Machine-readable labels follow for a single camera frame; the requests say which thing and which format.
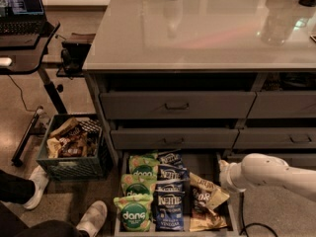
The green plastic crate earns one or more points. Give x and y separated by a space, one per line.
92 166

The front green Dang bag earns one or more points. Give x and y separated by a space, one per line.
134 212

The snack bags in crate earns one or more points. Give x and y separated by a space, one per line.
73 138

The bottom right drawer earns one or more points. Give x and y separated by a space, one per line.
307 161

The open bottom left drawer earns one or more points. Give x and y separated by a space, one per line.
205 165

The back blue Kettle bag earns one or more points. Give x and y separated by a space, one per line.
171 158

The grey counter cabinet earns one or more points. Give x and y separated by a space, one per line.
203 45

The middle green Dang bag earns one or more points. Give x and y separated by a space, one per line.
138 185

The blue kettle bag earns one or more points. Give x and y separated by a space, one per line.
169 172
169 186
171 158
169 211

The white shoe upper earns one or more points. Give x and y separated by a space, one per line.
40 178

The top right drawer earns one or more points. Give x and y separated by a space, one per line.
284 105

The middle right drawer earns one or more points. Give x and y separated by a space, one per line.
276 138

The black standing desk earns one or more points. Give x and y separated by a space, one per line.
28 61

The back green Dang bag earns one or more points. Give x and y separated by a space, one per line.
144 165

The green dang bag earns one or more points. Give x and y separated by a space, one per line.
138 185
134 212
144 165

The white computer mouse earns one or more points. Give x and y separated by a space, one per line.
5 61

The middle left drawer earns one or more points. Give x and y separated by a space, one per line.
173 137

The white shoe lower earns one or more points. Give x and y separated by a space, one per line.
93 219

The person's lower dark leg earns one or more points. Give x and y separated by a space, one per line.
12 226

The person's dark trouser leg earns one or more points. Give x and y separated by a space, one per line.
15 189

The black laptop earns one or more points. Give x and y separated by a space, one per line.
21 17

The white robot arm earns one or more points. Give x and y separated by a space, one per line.
263 170

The brown chip bag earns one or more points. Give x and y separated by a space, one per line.
206 194
200 221

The front blue Kettle bag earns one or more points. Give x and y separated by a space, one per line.
169 211

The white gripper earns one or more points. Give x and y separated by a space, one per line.
229 176

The top left drawer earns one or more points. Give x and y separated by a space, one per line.
176 105

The white shoe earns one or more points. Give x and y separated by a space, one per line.
93 219
40 178

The black bag on floor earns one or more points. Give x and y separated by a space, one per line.
74 52

